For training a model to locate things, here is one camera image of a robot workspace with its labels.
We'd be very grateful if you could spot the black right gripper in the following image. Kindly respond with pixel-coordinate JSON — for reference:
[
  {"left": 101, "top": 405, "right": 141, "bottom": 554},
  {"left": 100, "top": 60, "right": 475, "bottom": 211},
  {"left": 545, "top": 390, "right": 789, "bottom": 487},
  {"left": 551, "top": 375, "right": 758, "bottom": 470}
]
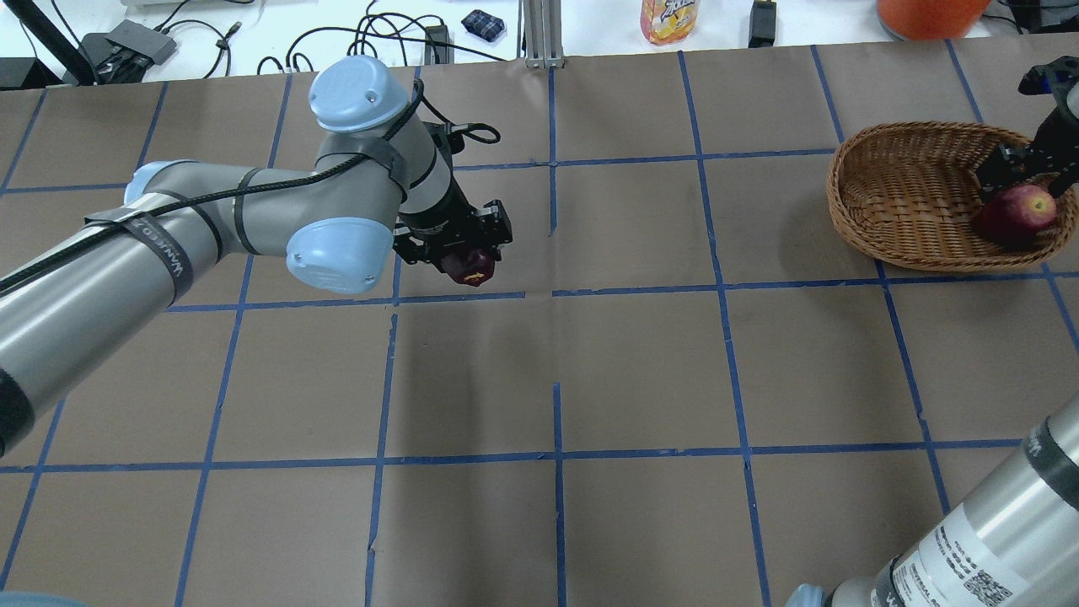
[{"left": 976, "top": 56, "right": 1078, "bottom": 202}]

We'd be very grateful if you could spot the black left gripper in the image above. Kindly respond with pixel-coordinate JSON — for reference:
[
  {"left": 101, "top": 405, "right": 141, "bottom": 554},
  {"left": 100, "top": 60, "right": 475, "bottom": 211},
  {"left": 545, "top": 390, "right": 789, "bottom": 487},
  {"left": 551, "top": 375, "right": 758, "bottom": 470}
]
[{"left": 393, "top": 199, "right": 513, "bottom": 274}]

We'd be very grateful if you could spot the red apple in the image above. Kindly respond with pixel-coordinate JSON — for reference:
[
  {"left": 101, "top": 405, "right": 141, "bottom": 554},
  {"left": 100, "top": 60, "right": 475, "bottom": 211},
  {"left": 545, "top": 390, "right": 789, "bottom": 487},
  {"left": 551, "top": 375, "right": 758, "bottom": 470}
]
[
  {"left": 971, "top": 185, "right": 1057, "bottom": 247},
  {"left": 440, "top": 245, "right": 497, "bottom": 287}
]

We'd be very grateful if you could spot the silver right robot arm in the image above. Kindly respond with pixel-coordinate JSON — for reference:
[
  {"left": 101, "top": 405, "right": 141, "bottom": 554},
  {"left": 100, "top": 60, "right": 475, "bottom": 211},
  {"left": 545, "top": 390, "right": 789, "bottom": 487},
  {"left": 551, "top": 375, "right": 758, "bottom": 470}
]
[{"left": 787, "top": 56, "right": 1078, "bottom": 606}]

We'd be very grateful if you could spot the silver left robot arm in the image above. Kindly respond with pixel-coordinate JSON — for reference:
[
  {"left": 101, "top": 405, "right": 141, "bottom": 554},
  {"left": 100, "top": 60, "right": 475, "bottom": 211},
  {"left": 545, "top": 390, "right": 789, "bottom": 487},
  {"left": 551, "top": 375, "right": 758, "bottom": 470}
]
[{"left": 1, "top": 56, "right": 513, "bottom": 452}]

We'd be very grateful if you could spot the woven wicker basket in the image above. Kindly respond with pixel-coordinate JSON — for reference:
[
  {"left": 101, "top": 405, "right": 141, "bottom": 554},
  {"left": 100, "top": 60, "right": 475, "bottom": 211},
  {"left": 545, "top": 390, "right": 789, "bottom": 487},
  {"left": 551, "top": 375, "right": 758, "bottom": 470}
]
[{"left": 825, "top": 121, "right": 1076, "bottom": 273}]

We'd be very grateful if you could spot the orange bucket with grey lid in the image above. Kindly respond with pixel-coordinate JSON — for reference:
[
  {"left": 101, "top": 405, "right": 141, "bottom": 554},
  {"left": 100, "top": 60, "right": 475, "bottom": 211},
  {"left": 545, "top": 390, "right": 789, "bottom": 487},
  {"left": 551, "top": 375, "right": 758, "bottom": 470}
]
[{"left": 876, "top": 1, "right": 991, "bottom": 40}]

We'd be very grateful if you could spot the orange juice bottle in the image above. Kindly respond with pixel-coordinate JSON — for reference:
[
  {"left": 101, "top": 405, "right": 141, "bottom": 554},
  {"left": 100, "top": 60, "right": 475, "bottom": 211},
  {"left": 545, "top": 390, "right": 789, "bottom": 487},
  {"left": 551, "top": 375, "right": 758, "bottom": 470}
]
[{"left": 640, "top": 0, "right": 699, "bottom": 46}]

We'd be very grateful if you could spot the black power adapter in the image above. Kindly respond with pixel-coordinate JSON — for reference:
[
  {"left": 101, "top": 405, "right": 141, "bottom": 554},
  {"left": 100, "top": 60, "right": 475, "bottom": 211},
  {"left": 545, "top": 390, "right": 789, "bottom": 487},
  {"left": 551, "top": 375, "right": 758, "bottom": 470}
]
[{"left": 747, "top": 0, "right": 778, "bottom": 49}]

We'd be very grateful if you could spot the aluminium frame post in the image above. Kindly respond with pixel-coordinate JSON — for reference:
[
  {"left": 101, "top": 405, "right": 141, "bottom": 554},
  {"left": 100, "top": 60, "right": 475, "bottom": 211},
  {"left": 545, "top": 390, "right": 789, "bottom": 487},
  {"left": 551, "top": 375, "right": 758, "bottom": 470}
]
[{"left": 519, "top": 0, "right": 566, "bottom": 69}]

